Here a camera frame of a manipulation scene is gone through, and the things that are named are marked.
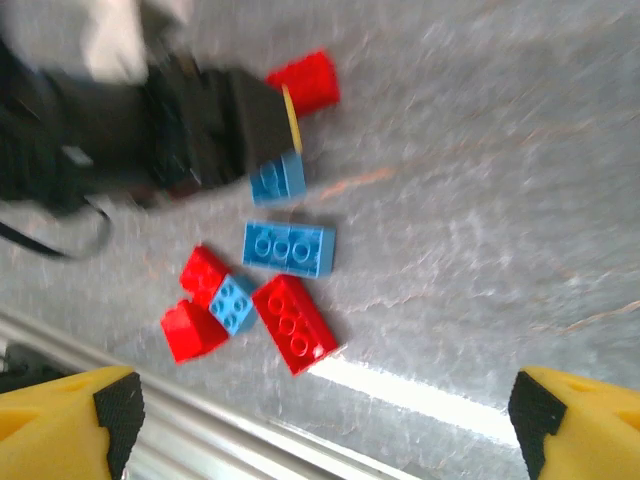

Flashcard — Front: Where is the long red lego brick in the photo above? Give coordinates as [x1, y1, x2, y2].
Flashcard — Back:
[251, 273, 346, 377]
[263, 47, 342, 120]

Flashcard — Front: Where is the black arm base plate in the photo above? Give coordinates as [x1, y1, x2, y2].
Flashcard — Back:
[0, 339, 69, 396]

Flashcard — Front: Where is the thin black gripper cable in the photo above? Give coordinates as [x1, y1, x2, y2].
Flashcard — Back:
[0, 207, 112, 261]

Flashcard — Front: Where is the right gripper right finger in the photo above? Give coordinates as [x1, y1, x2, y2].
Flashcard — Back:
[507, 364, 640, 480]

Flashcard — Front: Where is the wide aluminium base rail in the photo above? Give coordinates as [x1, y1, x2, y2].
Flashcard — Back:
[0, 302, 421, 480]

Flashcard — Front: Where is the small red lego brick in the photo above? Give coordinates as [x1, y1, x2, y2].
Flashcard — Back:
[178, 244, 232, 309]

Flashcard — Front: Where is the long blue lego brick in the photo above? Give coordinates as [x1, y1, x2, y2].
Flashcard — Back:
[241, 219, 337, 279]

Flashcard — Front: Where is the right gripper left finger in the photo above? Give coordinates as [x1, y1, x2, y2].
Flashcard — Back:
[0, 364, 146, 480]

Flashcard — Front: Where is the small blue lego brick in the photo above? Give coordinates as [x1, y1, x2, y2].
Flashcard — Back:
[208, 273, 259, 336]

